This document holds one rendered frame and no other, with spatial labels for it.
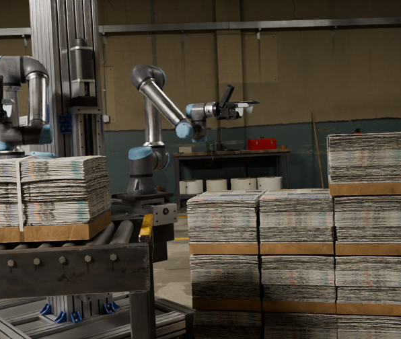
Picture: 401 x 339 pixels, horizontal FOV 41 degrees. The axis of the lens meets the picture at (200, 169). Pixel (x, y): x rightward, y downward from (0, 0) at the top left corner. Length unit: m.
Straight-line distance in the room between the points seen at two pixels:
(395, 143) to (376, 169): 0.12
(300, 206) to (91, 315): 1.22
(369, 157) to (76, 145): 1.31
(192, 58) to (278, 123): 1.79
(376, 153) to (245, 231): 0.59
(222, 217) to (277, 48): 7.06
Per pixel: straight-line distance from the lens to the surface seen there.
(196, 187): 8.19
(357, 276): 2.15
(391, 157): 2.11
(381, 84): 9.51
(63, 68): 2.63
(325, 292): 2.18
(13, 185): 1.55
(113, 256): 1.41
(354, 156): 2.09
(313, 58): 9.18
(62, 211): 1.52
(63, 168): 1.50
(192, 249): 2.20
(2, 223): 1.58
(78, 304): 2.72
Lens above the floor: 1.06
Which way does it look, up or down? 3 degrees down
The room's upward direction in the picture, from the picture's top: 2 degrees counter-clockwise
